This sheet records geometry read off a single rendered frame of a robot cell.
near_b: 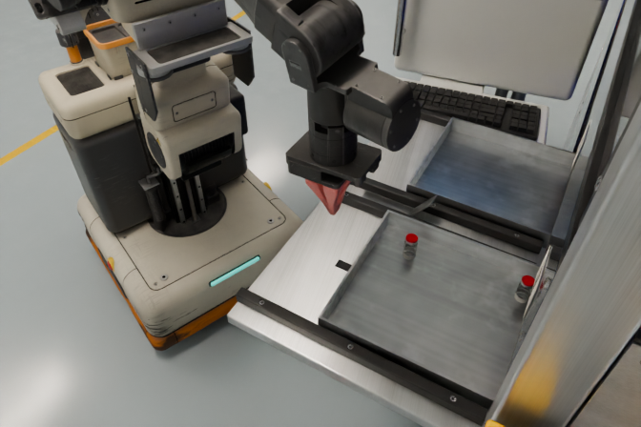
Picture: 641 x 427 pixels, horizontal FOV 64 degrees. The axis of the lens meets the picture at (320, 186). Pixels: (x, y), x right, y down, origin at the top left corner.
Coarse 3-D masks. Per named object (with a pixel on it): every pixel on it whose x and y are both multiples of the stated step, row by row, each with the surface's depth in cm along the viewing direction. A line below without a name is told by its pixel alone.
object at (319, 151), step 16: (320, 128) 58; (336, 128) 56; (304, 144) 63; (320, 144) 58; (336, 144) 58; (352, 144) 59; (304, 160) 61; (320, 160) 60; (336, 160) 59; (352, 160) 61; (368, 160) 61; (352, 176) 58
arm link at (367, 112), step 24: (288, 48) 49; (360, 48) 54; (288, 72) 53; (312, 72) 50; (336, 72) 52; (360, 72) 51; (384, 72) 51; (360, 96) 50; (384, 96) 49; (408, 96) 50; (360, 120) 52; (384, 120) 50; (408, 120) 52; (384, 144) 51
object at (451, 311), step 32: (384, 224) 93; (416, 224) 91; (384, 256) 89; (416, 256) 89; (448, 256) 89; (480, 256) 88; (512, 256) 85; (352, 288) 84; (384, 288) 84; (416, 288) 84; (448, 288) 84; (480, 288) 84; (512, 288) 84; (320, 320) 76; (352, 320) 80; (384, 320) 80; (416, 320) 80; (448, 320) 80; (480, 320) 80; (512, 320) 80; (384, 352) 73; (416, 352) 76; (448, 352) 76; (480, 352) 76; (512, 352) 76; (448, 384) 70; (480, 384) 72
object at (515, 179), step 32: (448, 128) 114; (480, 128) 113; (448, 160) 109; (480, 160) 109; (512, 160) 109; (544, 160) 109; (416, 192) 98; (448, 192) 101; (480, 192) 101; (512, 192) 101; (544, 192) 101; (512, 224) 91; (544, 224) 95
